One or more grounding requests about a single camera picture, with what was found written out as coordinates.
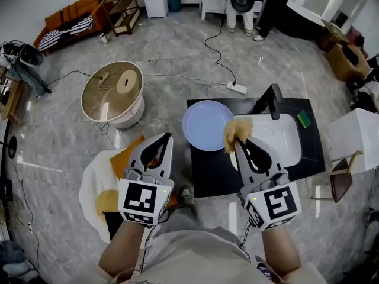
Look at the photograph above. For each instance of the white sink basin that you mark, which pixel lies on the white sink basin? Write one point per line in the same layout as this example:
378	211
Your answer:
278	135

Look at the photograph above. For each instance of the tan fibrous sponge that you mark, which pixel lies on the tan fibrous sponge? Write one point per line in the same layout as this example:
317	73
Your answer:
237	129

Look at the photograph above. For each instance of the small white bottle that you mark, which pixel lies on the small white bottle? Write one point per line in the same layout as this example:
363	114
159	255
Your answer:
104	38

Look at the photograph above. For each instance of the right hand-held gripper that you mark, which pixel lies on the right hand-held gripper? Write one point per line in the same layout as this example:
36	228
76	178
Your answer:
275	201

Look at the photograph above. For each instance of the tan cardboard box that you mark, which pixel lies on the tan cardboard box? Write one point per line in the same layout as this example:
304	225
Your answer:
346	64

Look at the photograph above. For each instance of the person's left forearm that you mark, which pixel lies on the person's left forearm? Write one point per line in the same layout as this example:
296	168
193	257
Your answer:
124	247

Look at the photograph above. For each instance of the black faucet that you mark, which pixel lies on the black faucet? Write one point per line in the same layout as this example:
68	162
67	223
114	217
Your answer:
274	98

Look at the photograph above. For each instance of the person's right forearm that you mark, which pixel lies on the person's right forearm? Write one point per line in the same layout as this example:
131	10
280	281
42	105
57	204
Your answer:
281	250

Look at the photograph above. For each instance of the small power strip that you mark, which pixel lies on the small power strip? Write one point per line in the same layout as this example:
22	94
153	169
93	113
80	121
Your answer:
103	78

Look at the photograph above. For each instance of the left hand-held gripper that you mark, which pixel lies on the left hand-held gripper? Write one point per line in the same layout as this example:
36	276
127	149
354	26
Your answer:
139	198

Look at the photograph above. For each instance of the wooden shelf rack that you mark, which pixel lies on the wooden shelf rack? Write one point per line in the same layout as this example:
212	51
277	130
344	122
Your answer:
124	10

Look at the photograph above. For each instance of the white power strip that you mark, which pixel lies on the white power strip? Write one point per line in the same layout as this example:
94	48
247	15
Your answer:
236	87

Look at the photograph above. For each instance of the person's grey trousers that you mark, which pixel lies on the person's grey trousers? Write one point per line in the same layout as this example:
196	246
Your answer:
180	220

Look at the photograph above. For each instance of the wooden side desk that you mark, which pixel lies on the wooden side desk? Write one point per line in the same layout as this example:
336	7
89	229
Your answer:
12	102

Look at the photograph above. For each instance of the green and yellow sponge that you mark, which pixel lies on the green and yellow sponge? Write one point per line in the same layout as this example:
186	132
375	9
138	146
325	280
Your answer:
304	119

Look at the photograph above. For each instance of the white and orange cushion seat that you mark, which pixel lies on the white and orange cushion seat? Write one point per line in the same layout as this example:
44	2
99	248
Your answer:
94	182

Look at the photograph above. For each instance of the orange sofa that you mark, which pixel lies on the orange sofa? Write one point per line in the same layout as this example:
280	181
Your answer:
89	7

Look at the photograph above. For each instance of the black table with white top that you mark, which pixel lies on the black table with white top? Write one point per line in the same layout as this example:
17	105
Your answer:
302	16

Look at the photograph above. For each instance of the person's shoe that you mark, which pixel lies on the person's shoe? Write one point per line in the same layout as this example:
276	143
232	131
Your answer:
186	194

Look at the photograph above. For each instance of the grey bin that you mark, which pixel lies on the grey bin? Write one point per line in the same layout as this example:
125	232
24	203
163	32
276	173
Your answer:
28	65

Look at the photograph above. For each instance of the white cabinet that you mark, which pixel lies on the white cabinet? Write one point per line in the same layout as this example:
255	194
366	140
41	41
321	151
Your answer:
213	1

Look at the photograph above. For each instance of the teal waste bin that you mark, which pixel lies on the teal waste bin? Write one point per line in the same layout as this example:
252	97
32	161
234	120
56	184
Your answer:
174	3

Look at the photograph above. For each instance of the person's beige shirt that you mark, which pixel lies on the person's beige shirt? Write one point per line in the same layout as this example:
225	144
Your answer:
195	262

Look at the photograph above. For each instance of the brown chair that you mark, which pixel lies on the brown chair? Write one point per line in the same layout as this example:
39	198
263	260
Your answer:
340	182

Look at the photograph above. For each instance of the white water dispenser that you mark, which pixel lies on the white water dispenser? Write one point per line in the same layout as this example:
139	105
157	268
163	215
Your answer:
154	1

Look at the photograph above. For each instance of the pale blue plate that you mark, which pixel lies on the pale blue plate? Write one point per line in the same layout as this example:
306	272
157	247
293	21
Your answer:
204	126

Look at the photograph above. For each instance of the black round stand base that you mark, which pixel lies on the black round stand base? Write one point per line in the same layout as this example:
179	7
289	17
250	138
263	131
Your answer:
12	146

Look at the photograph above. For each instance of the round beige glass-top table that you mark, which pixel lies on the round beige glass-top table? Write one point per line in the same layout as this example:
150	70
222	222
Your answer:
109	93

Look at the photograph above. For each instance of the black sink counter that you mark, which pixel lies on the black sink counter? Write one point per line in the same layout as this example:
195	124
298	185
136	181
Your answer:
213	173

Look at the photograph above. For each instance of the white box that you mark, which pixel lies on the white box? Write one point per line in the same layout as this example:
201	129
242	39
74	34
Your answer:
355	138

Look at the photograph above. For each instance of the black and white striped cloth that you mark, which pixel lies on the black and white striped cloth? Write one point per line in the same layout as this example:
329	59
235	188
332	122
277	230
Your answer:
59	35

